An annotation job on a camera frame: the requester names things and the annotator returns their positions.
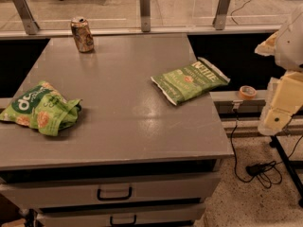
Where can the lower drawer with handle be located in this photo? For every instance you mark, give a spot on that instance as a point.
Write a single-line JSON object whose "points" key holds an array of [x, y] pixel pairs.
{"points": [[173, 215]]}

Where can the tape roll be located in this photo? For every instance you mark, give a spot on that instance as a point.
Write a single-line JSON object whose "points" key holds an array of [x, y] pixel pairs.
{"points": [[247, 92]]}

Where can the green rice chip bag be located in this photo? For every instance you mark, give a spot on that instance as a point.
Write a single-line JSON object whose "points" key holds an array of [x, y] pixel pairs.
{"points": [[43, 108]]}

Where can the green Kettle chip bag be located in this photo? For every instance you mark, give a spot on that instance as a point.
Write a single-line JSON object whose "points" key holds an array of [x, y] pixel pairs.
{"points": [[188, 82]]}

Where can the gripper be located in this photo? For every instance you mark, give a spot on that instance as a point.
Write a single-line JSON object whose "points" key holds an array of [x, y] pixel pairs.
{"points": [[293, 47]]}

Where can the right metal glass bracket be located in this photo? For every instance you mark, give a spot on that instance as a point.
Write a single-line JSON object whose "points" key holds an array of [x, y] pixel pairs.
{"points": [[221, 14]]}

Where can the middle metal glass bracket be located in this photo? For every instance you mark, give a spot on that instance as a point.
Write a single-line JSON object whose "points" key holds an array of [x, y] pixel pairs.
{"points": [[145, 15]]}

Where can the metal glass bracket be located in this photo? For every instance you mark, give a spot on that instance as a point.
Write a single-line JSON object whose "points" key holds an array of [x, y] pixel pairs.
{"points": [[145, 15], [221, 14], [30, 25]]}

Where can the orange soda can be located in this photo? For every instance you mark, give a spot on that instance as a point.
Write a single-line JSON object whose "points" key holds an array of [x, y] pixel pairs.
{"points": [[82, 34]]}

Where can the left metal glass bracket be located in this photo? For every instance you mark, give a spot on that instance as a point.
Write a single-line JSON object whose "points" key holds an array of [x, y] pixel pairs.
{"points": [[30, 25]]}

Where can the upper drawer with handle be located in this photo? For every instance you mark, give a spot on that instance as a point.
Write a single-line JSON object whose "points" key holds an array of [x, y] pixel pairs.
{"points": [[103, 191]]}

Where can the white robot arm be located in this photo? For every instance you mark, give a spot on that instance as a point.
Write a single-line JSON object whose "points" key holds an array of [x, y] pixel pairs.
{"points": [[286, 45]]}

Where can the drawer with handle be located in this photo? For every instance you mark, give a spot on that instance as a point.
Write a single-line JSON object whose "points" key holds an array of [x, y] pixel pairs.
{"points": [[173, 215], [103, 191]]}

